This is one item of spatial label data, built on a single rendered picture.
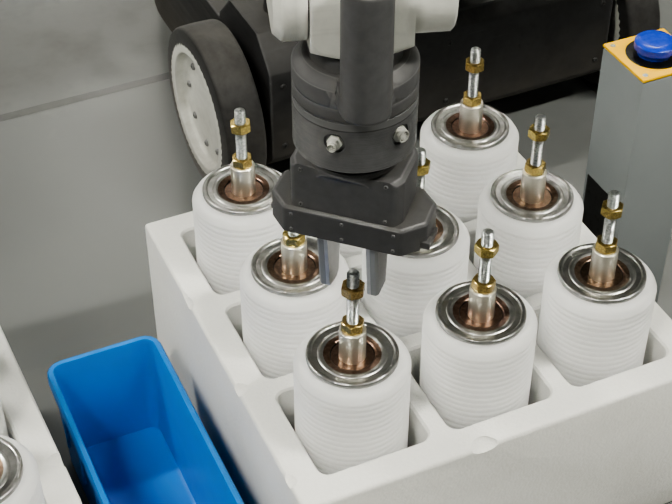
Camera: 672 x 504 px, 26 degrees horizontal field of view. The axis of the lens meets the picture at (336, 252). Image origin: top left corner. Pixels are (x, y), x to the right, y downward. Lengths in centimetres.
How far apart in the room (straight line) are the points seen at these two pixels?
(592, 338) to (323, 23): 44
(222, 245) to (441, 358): 25
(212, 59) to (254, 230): 36
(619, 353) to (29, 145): 87
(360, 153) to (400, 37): 9
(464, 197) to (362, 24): 53
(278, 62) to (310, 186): 60
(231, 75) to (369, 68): 71
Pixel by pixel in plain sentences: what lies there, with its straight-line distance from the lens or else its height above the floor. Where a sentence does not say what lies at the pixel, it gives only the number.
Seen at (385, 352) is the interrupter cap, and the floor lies 25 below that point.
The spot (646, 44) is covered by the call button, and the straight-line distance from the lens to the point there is 142.
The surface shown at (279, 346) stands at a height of 20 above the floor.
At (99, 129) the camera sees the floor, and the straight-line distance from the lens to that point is 186.
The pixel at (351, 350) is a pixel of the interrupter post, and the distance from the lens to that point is 116.
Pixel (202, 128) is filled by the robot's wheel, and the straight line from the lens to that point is 175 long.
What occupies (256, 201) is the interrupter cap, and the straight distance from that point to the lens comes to 132.
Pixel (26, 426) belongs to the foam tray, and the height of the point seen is 18.
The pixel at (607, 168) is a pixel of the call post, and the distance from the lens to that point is 149.
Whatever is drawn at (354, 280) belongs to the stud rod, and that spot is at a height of 34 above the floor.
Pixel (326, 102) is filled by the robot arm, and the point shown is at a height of 53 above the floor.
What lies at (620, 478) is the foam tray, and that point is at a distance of 135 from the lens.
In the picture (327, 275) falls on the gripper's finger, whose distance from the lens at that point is 111.
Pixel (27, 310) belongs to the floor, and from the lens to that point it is 162.
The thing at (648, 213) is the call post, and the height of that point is 14.
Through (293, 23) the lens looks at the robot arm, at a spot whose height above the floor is 59.
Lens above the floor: 108
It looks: 41 degrees down
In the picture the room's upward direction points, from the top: straight up
